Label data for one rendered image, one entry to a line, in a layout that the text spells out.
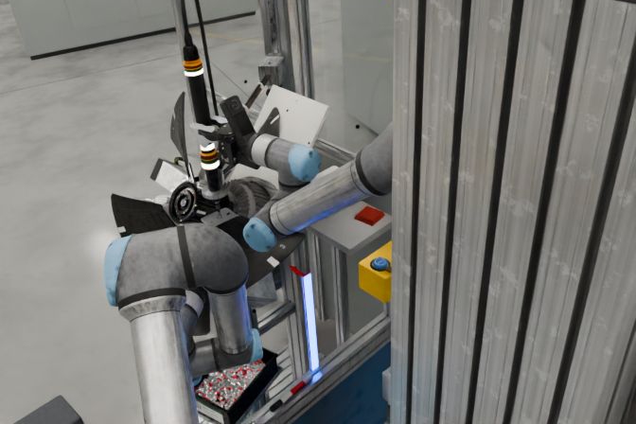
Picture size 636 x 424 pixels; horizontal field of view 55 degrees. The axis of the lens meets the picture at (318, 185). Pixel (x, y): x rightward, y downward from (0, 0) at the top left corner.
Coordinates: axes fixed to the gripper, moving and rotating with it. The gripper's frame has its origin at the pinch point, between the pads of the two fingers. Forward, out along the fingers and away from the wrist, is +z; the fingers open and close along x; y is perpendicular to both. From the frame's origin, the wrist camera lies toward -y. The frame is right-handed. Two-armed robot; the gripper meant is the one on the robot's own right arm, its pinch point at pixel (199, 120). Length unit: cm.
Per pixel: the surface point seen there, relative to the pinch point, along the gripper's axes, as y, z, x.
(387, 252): 40, -41, 24
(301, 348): 113, 2, 33
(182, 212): 27.6, 7.3, -5.2
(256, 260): 30.1, -21.6, -7.5
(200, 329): 55, -6, -17
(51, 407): 24, -22, -64
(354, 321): 133, 5, 73
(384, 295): 46, -46, 14
